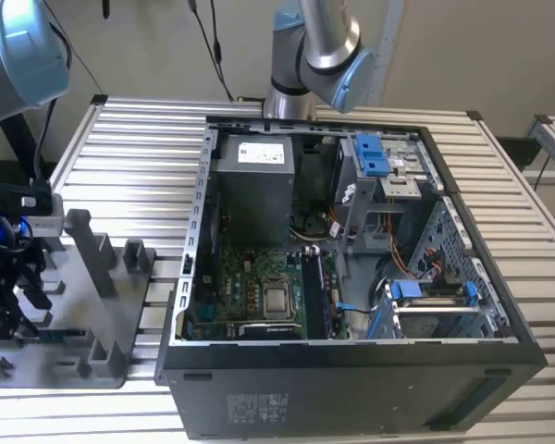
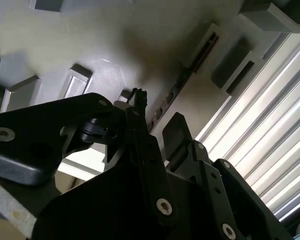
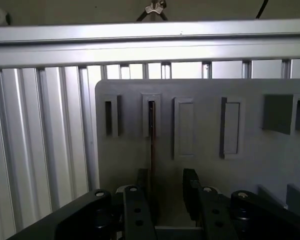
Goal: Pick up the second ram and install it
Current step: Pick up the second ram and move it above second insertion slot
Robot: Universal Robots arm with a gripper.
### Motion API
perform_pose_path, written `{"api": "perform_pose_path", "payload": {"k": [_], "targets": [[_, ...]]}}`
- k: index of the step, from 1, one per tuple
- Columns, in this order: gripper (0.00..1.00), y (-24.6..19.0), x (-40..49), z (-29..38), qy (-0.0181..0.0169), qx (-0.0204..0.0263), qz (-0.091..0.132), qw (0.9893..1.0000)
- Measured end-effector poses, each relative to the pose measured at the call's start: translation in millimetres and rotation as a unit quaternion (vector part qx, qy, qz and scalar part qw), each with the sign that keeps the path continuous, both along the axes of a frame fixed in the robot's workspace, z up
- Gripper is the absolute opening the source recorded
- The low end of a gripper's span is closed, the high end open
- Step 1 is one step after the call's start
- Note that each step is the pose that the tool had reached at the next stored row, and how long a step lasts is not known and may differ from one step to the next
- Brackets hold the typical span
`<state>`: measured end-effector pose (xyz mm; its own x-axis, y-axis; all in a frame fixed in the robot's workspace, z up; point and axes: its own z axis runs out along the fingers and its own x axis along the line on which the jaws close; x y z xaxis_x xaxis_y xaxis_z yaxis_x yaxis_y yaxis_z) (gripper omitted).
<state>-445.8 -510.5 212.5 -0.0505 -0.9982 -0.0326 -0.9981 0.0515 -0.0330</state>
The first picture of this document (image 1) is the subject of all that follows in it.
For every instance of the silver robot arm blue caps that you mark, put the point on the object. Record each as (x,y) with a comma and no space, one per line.
(324,46)

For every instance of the grey power supply unit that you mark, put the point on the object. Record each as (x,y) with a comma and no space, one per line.
(254,203)

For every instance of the blue drive bay latch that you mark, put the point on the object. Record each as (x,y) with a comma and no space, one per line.
(367,150)

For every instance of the black open PC case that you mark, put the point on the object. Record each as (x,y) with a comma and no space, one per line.
(305,398)

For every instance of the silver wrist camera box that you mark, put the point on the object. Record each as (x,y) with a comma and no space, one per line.
(46,219)

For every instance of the black desk frame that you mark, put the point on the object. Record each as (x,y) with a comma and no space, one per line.
(4,173)

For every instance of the black box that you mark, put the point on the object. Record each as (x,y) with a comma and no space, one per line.
(518,152)

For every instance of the grey plastic parts rack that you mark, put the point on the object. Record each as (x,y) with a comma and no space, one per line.
(83,324)

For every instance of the green motherboard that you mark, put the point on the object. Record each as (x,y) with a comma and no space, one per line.
(240,277)

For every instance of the silver CPU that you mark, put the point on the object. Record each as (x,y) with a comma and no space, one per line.
(277,300)

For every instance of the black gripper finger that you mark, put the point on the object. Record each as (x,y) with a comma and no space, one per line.
(34,287)
(2,300)

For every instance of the black hanging rod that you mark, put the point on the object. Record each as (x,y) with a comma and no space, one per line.
(105,9)

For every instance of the black round fan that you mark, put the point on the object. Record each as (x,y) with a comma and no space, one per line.
(312,224)

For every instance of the black table corner cap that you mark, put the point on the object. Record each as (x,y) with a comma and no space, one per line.
(99,99)
(475,115)

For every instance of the grey metal drive cage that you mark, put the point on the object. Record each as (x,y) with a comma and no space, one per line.
(400,187)

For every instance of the black graphics card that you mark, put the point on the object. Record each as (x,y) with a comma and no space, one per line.
(268,330)

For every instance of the hard disk in blue carrier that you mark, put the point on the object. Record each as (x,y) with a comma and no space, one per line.
(404,289)

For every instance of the black RAM slot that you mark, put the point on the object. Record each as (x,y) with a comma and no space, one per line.
(309,296)

